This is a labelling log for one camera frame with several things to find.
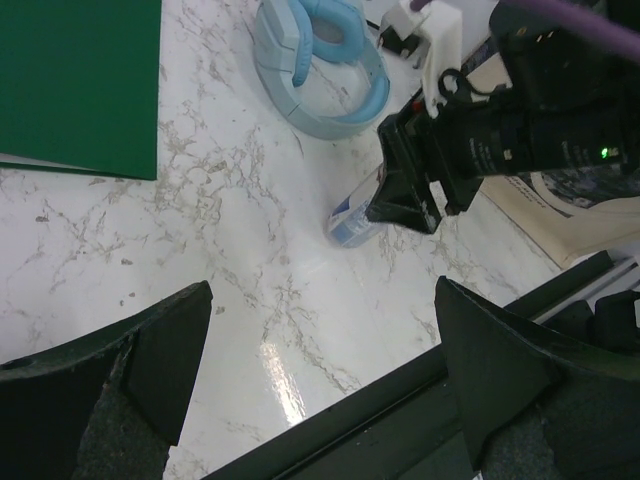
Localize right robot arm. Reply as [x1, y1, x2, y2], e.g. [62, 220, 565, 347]
[365, 1, 639, 234]

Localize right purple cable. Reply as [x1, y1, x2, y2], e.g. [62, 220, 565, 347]
[407, 0, 640, 64]

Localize green ring binder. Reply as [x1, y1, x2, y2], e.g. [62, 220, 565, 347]
[1, 1, 162, 180]

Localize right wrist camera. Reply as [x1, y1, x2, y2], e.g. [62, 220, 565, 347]
[381, 1, 463, 119]

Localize blue headphones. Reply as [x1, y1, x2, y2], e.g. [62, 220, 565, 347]
[253, 0, 391, 140]

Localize silver beverage can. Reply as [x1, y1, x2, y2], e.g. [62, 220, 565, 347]
[325, 165, 386, 248]

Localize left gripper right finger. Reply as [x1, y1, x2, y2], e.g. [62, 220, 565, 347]
[435, 278, 639, 479]

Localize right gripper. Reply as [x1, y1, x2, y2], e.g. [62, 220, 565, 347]
[365, 95, 503, 235]

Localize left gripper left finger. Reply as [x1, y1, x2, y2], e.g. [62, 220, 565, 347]
[1, 281, 213, 479]

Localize beige canvas bag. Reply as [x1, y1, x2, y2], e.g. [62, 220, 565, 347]
[459, 39, 640, 271]

